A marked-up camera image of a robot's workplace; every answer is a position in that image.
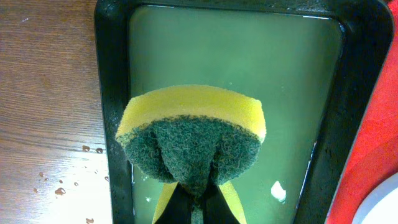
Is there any light blue plate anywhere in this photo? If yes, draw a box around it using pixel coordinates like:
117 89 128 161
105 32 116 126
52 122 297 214
352 174 398 224

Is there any red plastic tray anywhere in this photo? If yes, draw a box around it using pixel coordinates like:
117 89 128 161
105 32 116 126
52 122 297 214
325 0 398 224

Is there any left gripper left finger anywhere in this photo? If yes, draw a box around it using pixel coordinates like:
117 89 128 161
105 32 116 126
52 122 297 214
154 182 193 224

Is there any yellow green sponge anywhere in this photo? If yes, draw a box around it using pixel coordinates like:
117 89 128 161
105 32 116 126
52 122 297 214
115 85 266 223

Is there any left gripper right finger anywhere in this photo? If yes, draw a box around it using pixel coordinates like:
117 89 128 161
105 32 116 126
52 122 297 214
202 182 239 224

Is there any dark green tray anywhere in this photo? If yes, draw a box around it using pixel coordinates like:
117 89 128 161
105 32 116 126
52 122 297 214
94 0 394 223

